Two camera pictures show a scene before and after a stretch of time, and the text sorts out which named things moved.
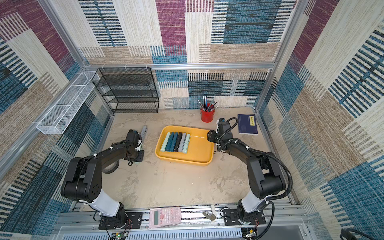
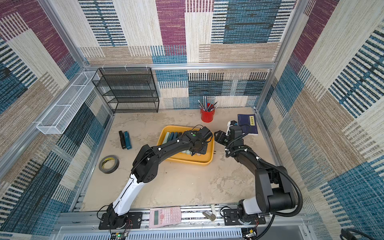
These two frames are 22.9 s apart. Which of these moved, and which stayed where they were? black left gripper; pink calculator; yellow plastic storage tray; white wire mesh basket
Moved: black left gripper
Stayed: white wire mesh basket; yellow plastic storage tray; pink calculator
